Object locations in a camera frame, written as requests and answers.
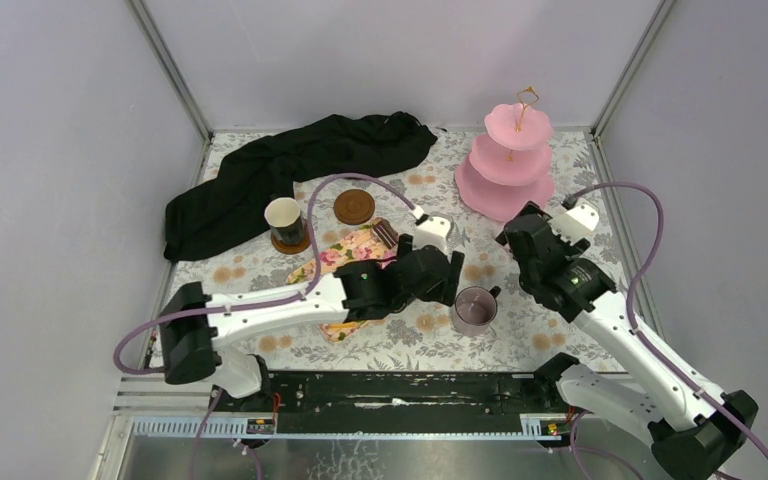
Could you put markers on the floral serving tray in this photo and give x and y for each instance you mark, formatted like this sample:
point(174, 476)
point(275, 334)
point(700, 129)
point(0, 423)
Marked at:
point(360, 244)

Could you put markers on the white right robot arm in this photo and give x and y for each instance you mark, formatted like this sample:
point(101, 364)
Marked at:
point(691, 425)

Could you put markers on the purple mug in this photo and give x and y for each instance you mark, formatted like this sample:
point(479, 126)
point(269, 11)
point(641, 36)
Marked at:
point(474, 309)

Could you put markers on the brown round coaster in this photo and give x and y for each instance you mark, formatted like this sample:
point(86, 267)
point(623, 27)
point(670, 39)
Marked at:
point(290, 249)
point(354, 207)

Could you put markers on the floral tablecloth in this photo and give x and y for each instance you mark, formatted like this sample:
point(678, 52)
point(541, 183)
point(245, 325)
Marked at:
point(522, 337)

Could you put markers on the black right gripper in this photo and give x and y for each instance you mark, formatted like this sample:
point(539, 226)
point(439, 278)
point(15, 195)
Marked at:
point(572, 249)

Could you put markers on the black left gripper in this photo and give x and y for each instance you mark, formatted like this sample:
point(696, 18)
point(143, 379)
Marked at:
point(442, 275)

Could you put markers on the chocolate wafer biscuit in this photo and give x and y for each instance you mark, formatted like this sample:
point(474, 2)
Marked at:
point(386, 233)

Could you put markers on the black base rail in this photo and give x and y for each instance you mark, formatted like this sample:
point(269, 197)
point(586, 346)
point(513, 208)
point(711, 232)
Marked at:
point(400, 403)

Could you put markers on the black cloth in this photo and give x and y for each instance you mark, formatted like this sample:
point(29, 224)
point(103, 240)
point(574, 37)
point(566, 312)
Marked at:
point(228, 210)

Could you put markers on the brown round coaster left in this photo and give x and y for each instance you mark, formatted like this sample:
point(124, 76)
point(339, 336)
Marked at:
point(290, 249)

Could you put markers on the brown round coaster right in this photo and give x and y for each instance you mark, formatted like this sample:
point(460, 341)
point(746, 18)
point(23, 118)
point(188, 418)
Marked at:
point(354, 207)

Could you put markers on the pink three-tier cake stand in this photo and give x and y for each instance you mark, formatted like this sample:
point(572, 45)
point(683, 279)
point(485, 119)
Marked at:
point(509, 164)

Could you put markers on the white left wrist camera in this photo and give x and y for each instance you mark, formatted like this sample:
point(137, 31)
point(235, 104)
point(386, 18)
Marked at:
point(430, 231)

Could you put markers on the white paper cup black base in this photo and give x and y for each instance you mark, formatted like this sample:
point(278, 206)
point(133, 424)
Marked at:
point(285, 220)

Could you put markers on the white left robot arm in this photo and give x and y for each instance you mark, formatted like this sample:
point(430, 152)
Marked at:
point(199, 332)

